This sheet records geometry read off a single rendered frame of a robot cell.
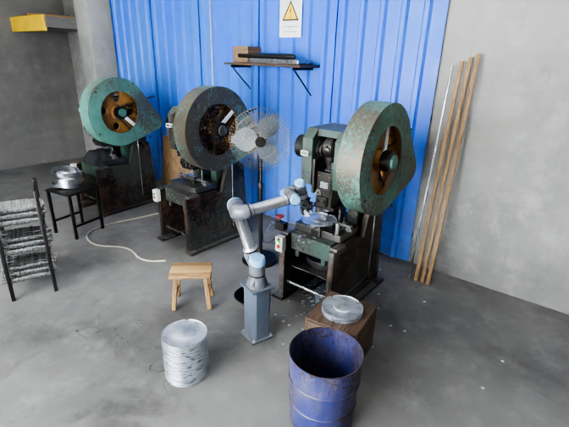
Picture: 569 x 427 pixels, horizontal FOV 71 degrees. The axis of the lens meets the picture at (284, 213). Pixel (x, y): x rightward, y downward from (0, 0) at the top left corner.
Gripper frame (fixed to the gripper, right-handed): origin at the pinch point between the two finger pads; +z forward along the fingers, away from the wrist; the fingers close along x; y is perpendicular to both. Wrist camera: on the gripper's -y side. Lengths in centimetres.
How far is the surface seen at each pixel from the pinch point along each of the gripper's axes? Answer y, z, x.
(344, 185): 35.4, -34.7, 5.1
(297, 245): -11.7, 32.0, -6.6
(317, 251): 8.7, 30.4, -7.1
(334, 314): 49, 28, -55
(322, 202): 2.8, 2.0, 20.1
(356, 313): 62, 32, -46
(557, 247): 166, 86, 112
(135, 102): -308, -22, 89
